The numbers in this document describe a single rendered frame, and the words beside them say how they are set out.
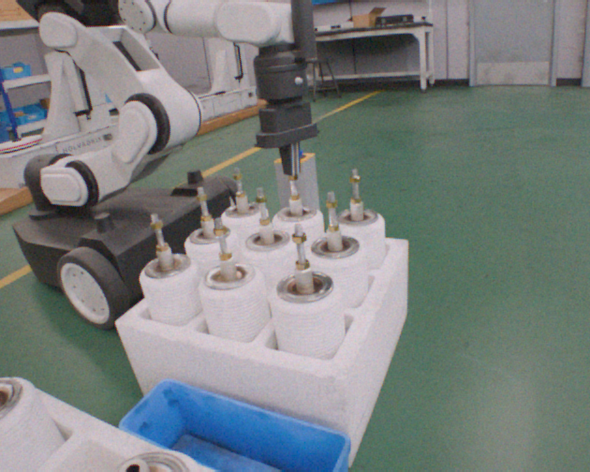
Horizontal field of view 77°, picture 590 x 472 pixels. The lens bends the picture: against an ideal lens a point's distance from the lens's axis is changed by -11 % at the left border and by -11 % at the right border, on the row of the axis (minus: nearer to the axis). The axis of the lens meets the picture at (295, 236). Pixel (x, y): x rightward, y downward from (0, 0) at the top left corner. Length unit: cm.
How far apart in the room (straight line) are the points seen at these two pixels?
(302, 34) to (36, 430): 64
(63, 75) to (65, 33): 189
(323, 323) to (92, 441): 31
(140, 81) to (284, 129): 42
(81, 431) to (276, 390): 25
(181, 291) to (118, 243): 38
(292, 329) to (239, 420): 16
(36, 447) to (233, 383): 26
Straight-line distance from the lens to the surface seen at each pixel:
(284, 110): 70
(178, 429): 72
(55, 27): 115
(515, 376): 80
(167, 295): 64
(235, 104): 409
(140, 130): 96
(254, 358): 56
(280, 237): 69
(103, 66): 108
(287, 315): 52
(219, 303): 57
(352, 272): 62
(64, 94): 299
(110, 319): 100
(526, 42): 551
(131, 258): 100
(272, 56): 69
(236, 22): 70
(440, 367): 79
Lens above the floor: 54
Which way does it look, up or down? 24 degrees down
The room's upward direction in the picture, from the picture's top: 7 degrees counter-clockwise
